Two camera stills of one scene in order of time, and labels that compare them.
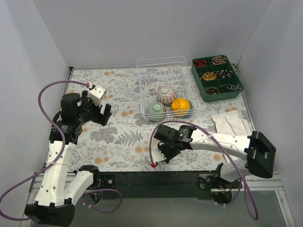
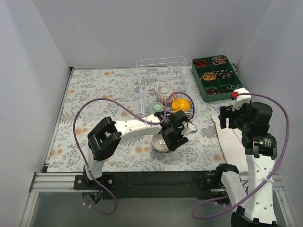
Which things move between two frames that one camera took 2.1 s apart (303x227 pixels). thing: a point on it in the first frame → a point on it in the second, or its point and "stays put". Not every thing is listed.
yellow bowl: (180, 107) stays put
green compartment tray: (216, 78) stays put
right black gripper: (167, 150) → (225, 114)
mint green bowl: (154, 110) stays put
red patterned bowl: (166, 94) stays put
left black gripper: (98, 114) → (175, 141)
